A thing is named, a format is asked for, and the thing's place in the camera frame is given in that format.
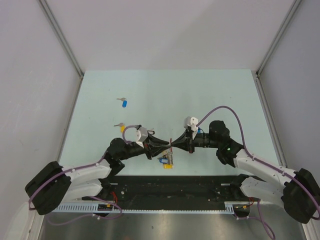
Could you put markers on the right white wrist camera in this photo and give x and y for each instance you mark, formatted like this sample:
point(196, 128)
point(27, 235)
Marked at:
point(191, 126)

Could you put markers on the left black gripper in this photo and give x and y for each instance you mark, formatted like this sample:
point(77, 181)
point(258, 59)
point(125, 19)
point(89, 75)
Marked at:
point(154, 150)

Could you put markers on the white slotted cable duct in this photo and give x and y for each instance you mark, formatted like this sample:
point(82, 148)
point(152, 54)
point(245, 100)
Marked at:
point(104, 208)

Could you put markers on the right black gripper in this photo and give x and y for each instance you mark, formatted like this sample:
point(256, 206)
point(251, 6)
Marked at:
point(185, 142)

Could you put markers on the right aluminium corner post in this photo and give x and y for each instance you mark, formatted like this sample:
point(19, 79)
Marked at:
point(279, 35)

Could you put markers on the red-handled metal key holder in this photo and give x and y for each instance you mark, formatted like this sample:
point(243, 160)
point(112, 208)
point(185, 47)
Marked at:
point(170, 154)

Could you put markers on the key with black tag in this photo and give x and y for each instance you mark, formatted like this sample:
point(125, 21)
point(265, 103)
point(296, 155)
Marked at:
point(151, 132)

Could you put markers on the key with yellow tag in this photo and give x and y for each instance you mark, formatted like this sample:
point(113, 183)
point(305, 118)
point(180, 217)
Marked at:
point(121, 125)

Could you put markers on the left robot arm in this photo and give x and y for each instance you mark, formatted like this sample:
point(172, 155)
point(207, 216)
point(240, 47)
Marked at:
point(56, 183)

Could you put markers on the aluminium corner post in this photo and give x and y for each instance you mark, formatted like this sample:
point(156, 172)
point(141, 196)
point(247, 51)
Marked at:
point(55, 26)
point(279, 35)

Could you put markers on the left aluminium corner post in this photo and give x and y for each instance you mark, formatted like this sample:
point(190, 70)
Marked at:
point(55, 26)

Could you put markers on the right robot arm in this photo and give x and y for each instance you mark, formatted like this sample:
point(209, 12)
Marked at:
point(296, 191)

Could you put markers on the blue tag on holder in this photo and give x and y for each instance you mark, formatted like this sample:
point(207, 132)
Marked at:
point(163, 160)

